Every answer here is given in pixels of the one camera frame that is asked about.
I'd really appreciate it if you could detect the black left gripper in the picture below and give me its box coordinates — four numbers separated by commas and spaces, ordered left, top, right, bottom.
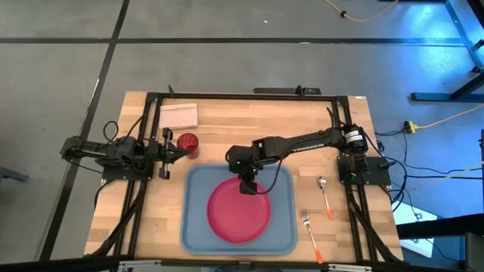
147, 128, 190, 181

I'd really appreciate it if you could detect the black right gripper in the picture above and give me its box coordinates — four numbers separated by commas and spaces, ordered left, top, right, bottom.
226, 144, 264, 196

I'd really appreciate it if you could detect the red ribbed plastic cup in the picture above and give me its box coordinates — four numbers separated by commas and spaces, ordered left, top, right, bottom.
176, 132, 200, 159

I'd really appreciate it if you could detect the red round plate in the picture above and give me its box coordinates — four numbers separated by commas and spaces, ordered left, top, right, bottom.
206, 176, 272, 245

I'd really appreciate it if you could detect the metal fork orange handle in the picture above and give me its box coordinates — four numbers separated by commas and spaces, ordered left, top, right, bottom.
300, 209, 324, 264

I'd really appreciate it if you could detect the metal spoon orange handle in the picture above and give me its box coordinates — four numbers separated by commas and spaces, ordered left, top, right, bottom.
317, 175, 334, 220

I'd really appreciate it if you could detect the blue plastic tray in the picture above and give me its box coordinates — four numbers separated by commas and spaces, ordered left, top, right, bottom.
179, 163, 299, 256

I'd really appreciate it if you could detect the white paper sheet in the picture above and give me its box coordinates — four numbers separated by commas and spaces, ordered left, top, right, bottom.
392, 202, 439, 258

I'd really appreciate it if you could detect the grey metal foot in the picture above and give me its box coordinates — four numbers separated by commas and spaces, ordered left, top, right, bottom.
0, 165, 29, 183

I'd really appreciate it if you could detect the black horizontal bar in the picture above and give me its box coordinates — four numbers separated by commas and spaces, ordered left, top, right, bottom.
396, 212, 484, 240

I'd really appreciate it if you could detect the grey box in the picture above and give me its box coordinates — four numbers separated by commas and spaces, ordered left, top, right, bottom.
464, 231, 484, 272

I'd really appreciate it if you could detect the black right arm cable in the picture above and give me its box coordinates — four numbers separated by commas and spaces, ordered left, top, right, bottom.
255, 156, 285, 196

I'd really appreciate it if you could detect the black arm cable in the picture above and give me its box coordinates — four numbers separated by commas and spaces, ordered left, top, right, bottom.
102, 115, 147, 147
255, 156, 285, 196

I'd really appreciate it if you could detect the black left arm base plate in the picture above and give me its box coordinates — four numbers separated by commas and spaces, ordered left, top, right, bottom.
101, 165, 154, 182

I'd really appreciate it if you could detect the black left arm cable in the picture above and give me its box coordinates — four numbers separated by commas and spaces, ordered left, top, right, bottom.
102, 115, 147, 147

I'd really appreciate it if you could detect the black aluminium table frame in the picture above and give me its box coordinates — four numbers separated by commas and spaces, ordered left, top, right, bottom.
88, 85, 404, 264

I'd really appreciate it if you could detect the silver metal bracket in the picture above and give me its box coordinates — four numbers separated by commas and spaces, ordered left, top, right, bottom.
118, 259, 163, 272
327, 263, 374, 272

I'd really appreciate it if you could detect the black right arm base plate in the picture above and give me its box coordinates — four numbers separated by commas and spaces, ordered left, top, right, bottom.
337, 156, 392, 187

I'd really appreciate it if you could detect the black floor cable bundle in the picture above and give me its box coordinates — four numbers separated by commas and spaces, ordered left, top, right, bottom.
374, 128, 484, 215

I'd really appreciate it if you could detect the orange floor cable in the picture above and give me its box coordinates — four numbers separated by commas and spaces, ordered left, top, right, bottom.
324, 0, 399, 23

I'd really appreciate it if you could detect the beige floor cable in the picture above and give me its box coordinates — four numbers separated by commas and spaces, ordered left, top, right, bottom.
407, 161, 484, 193

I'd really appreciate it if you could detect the yellow floor cable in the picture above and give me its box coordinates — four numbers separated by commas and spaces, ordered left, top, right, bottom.
414, 104, 484, 130

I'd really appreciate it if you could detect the dark metal stand frame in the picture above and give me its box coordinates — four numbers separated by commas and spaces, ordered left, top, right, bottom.
379, 0, 484, 104

